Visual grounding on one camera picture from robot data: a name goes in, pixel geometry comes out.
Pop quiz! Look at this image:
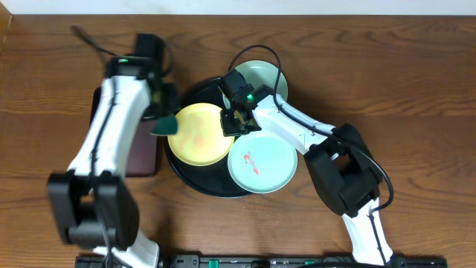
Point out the light blue plate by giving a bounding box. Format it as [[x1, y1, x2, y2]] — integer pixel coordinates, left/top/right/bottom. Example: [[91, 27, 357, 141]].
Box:
[[228, 130, 298, 194], [235, 60, 289, 101]]

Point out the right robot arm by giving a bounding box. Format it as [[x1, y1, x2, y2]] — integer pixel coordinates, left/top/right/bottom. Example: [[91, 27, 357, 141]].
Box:
[[220, 69, 393, 266]]

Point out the round black tray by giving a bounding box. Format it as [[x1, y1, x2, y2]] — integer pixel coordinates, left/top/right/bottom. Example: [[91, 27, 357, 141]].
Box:
[[164, 77, 252, 198]]

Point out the rectangular black sponge tray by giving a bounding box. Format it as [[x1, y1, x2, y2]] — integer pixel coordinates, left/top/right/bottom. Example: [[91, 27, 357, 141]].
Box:
[[85, 86, 158, 177]]

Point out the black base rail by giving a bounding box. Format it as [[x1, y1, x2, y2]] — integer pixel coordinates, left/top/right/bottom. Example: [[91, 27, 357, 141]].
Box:
[[74, 253, 449, 268]]

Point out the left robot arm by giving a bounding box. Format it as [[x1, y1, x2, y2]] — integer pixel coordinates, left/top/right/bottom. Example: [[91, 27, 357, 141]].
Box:
[[47, 33, 178, 267]]

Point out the yellow plate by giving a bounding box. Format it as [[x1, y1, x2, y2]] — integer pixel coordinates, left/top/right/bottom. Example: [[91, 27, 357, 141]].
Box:
[[167, 103, 234, 166]]

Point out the green sponge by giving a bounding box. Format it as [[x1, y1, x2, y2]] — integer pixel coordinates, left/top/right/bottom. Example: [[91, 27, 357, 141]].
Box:
[[151, 115, 179, 136]]

